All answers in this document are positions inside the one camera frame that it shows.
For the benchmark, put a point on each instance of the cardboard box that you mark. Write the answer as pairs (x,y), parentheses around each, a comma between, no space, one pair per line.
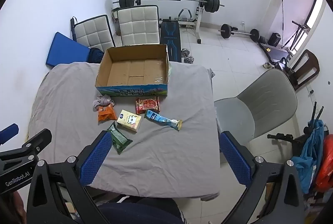
(130,73)

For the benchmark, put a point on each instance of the blue foam mat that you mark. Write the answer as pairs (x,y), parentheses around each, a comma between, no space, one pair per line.
(66,51)

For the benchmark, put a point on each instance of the orange bag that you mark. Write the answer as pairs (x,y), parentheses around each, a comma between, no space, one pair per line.
(326,161)

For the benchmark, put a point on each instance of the cream tissue pack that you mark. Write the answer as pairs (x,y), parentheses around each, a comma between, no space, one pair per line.
(128,121)

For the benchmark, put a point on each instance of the black speaker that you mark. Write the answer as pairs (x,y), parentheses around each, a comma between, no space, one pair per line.
(274,39)

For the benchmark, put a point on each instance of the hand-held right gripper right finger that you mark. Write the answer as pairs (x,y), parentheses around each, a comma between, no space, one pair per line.
(235,161)

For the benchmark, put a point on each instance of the red snack packet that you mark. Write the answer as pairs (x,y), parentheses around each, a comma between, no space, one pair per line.
(147,105)

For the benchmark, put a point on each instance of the thin black pole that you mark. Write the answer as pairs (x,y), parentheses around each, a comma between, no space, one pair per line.
(282,21)

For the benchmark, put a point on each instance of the black sticks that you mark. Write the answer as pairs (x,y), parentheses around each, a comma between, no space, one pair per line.
(314,114)

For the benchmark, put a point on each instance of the short barbell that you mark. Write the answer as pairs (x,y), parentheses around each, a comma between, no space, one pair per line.
(225,30)

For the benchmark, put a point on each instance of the black blue weight bench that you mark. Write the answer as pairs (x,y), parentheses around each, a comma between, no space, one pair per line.
(170,39)

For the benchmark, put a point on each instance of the dark wooden chair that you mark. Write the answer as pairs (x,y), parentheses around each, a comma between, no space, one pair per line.
(311,65)

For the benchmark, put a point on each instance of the long blue packet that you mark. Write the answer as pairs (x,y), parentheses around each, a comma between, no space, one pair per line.
(158,118)

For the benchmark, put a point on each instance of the pair of white shoes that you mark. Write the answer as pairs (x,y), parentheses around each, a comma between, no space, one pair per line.
(267,65)

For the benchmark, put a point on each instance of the green snack packet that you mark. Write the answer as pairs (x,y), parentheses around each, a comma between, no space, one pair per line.
(119,139)

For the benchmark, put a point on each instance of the white bench press rack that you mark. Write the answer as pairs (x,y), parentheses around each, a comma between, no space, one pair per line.
(201,5)

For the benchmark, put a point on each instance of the black blue rod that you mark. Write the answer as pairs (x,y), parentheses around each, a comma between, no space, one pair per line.
(73,29)

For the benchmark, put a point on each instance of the dark blue bag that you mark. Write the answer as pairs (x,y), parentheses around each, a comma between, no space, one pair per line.
(95,55)

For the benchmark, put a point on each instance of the black treadmill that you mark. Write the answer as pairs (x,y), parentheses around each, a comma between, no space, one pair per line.
(275,52)

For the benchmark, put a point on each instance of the white padded chair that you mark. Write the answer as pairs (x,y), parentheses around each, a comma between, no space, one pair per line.
(92,31)
(138,23)

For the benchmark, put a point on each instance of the grey table cloth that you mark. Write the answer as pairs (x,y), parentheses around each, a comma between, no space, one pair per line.
(169,156)

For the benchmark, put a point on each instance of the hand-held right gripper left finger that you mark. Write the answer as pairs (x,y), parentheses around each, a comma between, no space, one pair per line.
(96,159)

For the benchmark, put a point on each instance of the person's dark blue trousers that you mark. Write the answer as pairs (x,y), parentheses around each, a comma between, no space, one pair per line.
(140,211)

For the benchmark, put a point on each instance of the chrome dumbbell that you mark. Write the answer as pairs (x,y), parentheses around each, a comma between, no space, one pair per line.
(188,59)
(186,52)

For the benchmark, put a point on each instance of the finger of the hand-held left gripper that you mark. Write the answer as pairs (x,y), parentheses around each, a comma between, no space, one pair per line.
(39,139)
(7,133)

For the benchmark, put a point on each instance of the orange snack packet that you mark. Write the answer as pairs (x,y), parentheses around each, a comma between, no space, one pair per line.
(106,114)

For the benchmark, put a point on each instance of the grey office chair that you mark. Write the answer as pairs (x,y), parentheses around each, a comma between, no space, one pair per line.
(268,99)

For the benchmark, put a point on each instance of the black tripod stand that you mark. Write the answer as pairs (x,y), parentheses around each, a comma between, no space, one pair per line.
(296,31)

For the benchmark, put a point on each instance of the black metal stand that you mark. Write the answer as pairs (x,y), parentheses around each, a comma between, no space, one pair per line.
(286,137)

